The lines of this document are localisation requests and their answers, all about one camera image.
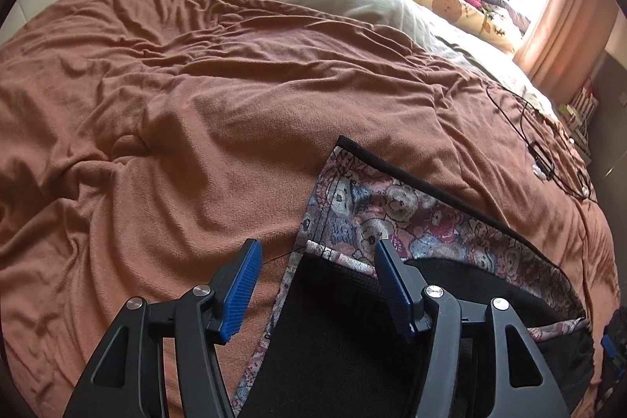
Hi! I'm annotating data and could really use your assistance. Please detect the pink curtain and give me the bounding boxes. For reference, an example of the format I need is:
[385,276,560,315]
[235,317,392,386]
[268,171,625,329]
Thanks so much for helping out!
[512,0,613,100]

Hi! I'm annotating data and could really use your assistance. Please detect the red striped box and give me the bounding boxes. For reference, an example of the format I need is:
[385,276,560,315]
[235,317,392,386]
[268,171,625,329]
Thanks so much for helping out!
[569,79,599,127]

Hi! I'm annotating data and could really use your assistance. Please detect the brown blanket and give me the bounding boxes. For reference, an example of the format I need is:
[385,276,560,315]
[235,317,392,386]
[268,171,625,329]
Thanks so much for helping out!
[0,0,620,418]

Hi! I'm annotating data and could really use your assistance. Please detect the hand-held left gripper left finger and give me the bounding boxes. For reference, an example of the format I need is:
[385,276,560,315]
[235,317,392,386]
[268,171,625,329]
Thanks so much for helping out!
[63,239,263,418]

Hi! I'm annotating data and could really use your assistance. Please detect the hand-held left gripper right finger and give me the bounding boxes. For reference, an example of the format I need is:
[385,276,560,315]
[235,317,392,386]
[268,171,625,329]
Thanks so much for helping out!
[374,239,572,418]

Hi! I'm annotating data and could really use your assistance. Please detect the black pants with bear-print lining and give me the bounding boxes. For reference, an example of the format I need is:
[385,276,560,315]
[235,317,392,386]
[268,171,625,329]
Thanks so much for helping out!
[230,135,596,418]

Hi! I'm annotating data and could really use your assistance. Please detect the black cable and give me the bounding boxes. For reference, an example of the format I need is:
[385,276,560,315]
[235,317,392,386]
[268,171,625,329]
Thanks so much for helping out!
[485,84,598,203]

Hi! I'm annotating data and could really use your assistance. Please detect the small white device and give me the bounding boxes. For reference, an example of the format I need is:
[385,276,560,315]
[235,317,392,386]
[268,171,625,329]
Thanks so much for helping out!
[531,144,555,182]

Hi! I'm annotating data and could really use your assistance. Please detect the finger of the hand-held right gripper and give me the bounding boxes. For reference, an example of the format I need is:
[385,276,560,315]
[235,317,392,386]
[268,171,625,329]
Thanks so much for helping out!
[602,311,627,399]

